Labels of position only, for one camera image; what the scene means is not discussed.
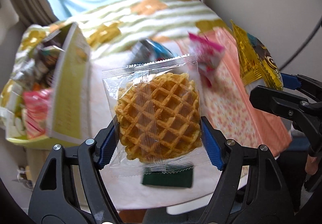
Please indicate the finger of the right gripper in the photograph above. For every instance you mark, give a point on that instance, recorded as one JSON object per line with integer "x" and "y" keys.
{"x": 285, "y": 105}
{"x": 306, "y": 85}

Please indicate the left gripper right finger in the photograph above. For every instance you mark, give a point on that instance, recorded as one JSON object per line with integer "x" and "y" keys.
{"x": 265, "y": 200}

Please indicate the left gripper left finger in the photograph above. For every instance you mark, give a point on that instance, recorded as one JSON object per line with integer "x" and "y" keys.
{"x": 54, "y": 198}

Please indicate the yellow pillows chocolate bag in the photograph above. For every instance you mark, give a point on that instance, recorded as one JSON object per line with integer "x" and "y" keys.
{"x": 257, "y": 67}

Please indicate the dark green pouch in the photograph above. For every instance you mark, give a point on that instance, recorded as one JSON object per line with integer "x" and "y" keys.
{"x": 169, "y": 176}

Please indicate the clear waffle packet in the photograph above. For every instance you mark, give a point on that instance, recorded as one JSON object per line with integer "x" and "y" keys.
{"x": 156, "y": 110}

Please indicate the person's right hand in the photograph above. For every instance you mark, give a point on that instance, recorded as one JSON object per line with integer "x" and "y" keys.
{"x": 311, "y": 165}

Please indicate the pink floral towel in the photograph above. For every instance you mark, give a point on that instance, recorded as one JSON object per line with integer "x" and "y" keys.
{"x": 227, "y": 104}

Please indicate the pink strawberry candy bag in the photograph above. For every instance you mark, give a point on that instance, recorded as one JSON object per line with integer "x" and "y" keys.
{"x": 209, "y": 55}

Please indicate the green cardboard box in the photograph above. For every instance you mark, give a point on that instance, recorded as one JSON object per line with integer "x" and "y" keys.
{"x": 60, "y": 61}

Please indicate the pink striped snack packet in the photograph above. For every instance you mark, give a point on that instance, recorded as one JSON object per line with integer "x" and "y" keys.
{"x": 37, "y": 104}

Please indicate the silver blue snack bag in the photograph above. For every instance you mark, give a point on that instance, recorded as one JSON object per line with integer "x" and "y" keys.
{"x": 146, "y": 51}

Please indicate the floral striped quilt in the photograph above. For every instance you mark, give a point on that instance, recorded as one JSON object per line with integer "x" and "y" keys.
{"x": 117, "y": 27}

